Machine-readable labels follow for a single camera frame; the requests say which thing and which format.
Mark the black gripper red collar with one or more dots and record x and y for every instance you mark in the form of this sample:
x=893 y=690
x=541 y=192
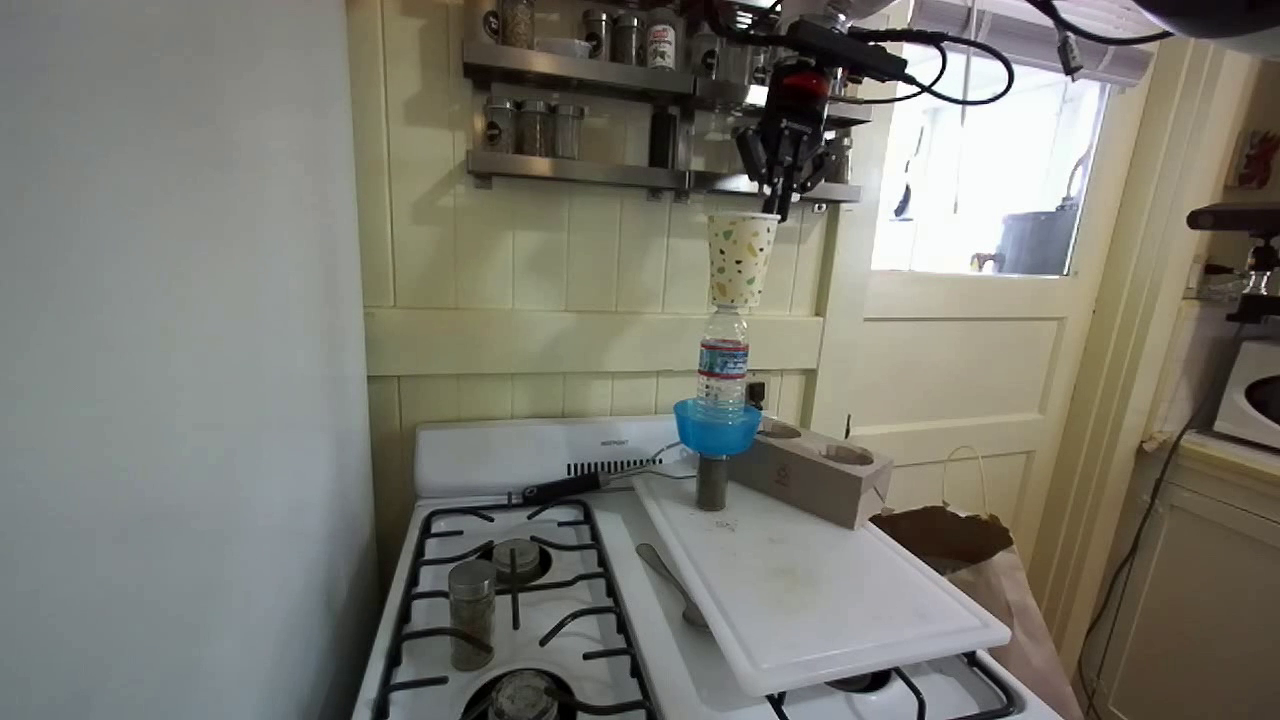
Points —
x=802 y=102

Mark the grey metal tumbler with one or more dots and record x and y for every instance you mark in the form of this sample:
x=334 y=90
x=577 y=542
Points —
x=472 y=614

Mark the small grey cylinder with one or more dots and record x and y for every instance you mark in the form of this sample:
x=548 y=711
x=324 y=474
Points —
x=709 y=486

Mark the cardboard cup holder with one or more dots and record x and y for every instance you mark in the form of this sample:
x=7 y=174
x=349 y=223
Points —
x=827 y=486

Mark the black stove grate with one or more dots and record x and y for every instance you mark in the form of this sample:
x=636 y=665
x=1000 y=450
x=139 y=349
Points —
x=992 y=686
x=515 y=617

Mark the clear plastic water bottle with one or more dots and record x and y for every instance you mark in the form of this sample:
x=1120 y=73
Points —
x=723 y=361

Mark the round stove burner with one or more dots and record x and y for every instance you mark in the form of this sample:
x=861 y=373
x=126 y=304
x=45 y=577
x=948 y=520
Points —
x=523 y=561
x=523 y=696

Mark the white gas stove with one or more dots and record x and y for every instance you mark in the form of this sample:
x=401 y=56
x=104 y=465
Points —
x=534 y=455

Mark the white panel door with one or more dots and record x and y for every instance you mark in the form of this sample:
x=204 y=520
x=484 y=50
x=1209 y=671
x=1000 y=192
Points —
x=962 y=373

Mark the dotted paper coffee cup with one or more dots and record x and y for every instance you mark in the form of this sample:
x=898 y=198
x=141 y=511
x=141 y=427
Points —
x=741 y=262

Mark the white refrigerator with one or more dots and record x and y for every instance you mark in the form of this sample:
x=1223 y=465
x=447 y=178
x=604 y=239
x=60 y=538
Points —
x=162 y=333

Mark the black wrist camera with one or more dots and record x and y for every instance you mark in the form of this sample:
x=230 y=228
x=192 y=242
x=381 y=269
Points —
x=843 y=47

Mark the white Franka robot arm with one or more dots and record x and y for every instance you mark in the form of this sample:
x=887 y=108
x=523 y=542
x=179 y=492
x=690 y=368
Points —
x=1212 y=14

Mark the white plastic cutting board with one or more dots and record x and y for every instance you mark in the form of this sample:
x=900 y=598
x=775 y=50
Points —
x=812 y=587

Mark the cream kitchen cabinet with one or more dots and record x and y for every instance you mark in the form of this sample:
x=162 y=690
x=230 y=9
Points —
x=1200 y=587

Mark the glass spice jar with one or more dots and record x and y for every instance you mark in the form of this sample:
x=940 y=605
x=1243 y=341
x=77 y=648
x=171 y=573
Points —
x=660 y=43
x=534 y=127
x=570 y=130
x=839 y=157
x=598 y=35
x=499 y=120
x=629 y=37
x=500 y=22

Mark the dark grey bucket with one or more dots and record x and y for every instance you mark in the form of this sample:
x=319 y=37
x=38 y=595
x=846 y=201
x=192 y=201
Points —
x=1041 y=242

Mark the steel spice shelf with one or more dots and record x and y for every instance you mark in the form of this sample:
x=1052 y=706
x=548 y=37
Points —
x=575 y=168
x=575 y=68

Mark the brown paper bag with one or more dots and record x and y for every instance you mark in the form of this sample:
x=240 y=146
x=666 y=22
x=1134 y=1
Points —
x=962 y=534

